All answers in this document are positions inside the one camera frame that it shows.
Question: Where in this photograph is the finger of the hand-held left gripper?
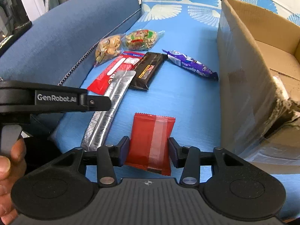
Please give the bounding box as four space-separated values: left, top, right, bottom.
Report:
79 93 112 112

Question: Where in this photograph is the blue patterned sheet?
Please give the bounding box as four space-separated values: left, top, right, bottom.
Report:
49 0 300 221

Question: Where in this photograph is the black snack packet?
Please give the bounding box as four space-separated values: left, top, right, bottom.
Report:
128 52 168 91

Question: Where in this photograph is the purple snack packet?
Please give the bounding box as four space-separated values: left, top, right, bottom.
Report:
162 49 219 81

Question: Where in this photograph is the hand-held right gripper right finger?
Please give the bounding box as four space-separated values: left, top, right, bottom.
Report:
168 137 249 188

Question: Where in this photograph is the clear bag of cookies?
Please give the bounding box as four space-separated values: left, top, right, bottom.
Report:
94 34 126 68

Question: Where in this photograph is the silver snack packet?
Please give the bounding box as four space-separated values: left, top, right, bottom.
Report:
80 70 137 152

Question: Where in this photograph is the cardboard box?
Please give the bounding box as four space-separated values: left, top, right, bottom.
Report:
216 0 300 175

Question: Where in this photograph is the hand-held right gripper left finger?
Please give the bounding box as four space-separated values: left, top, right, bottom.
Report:
50 135 130 188

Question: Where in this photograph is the person's left hand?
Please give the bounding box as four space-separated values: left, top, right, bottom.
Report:
0 137 27 225

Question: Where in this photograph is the blue sofa backrest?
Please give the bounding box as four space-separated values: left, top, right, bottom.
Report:
0 0 144 146

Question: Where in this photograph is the red and white snack packet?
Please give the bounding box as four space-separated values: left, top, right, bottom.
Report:
87 51 146 96

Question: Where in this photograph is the clear bag of nut brittle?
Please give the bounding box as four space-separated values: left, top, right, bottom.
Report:
124 29 166 51

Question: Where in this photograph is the plain red snack packet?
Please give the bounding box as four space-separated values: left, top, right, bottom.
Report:
124 112 176 176

